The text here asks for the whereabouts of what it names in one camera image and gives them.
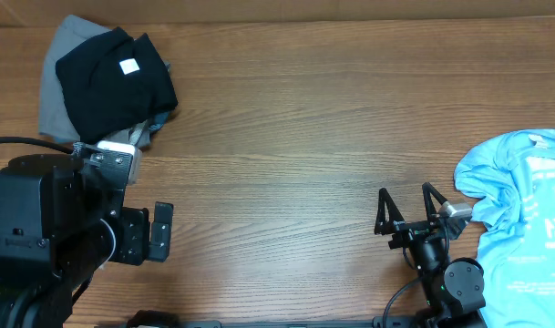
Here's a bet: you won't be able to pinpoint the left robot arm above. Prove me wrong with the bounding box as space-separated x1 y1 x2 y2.
0 154 173 328

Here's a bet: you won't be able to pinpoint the blue folded garment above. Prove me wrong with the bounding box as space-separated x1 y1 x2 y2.
148 111 170 134

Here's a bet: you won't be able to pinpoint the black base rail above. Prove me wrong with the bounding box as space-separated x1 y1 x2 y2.
94 310 424 328

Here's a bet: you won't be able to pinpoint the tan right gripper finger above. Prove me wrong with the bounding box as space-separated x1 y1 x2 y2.
374 188 405 235
422 182 450 223

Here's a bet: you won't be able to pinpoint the grey folded shorts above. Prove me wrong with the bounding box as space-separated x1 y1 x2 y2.
38 15 152 149

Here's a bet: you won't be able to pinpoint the black t-shirt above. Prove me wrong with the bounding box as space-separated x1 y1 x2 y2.
55 27 179 143

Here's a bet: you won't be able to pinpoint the light blue t-shirt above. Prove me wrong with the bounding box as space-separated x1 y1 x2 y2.
454 129 555 327

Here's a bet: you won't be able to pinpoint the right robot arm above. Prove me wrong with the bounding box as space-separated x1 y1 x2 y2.
373 182 486 328

